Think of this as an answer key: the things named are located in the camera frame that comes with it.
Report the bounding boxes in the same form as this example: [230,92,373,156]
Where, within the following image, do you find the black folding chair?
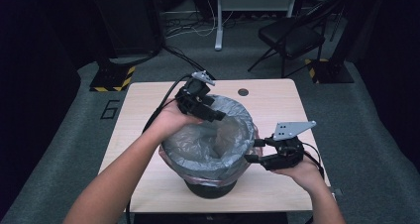
[247,0,349,78]

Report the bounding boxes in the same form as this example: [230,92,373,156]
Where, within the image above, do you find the thick black floor cable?
[108,44,216,81]

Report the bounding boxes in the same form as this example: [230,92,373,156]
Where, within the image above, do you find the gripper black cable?
[301,141,326,179]
[124,72,193,224]

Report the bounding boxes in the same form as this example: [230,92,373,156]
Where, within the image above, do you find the striped black stand base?
[89,64,137,93]
[304,57,356,85]

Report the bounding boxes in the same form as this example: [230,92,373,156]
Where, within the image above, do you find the white metal desk frame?
[213,0,300,52]

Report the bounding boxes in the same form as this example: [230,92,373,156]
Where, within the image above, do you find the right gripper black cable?
[301,141,326,179]

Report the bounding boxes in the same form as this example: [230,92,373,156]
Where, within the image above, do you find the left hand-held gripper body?
[174,70,217,117]

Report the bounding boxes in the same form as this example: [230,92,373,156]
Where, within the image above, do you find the person's left hand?
[150,99,204,143]

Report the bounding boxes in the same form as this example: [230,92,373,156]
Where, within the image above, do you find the black mesh trash bin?
[184,178,239,199]

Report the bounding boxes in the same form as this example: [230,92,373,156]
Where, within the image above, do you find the grey plastic trash bag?
[158,93,263,187]

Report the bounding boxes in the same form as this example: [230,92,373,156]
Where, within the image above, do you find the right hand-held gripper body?
[260,120,317,171]

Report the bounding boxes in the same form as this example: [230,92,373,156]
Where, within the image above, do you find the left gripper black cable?
[124,72,193,224]

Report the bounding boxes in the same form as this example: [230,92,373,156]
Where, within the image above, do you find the white floor cables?
[163,0,236,40]

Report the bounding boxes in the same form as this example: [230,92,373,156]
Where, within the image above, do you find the dark cabinet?
[88,0,165,58]

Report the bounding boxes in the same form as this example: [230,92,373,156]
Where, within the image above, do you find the person's right hand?
[271,157,327,194]

